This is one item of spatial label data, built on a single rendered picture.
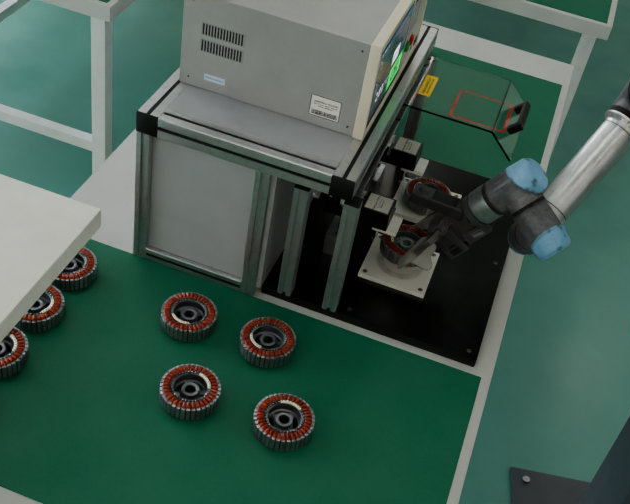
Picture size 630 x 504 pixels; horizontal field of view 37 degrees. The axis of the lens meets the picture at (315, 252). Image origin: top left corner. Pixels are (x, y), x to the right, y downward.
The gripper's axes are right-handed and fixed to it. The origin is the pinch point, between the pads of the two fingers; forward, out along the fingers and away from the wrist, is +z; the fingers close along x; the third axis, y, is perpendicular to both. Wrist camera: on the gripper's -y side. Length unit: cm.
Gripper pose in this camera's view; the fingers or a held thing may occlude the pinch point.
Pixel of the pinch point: (403, 246)
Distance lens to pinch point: 204.5
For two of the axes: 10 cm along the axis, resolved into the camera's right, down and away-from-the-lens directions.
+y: 7.1, 6.6, 2.4
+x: 3.1, -6.0, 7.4
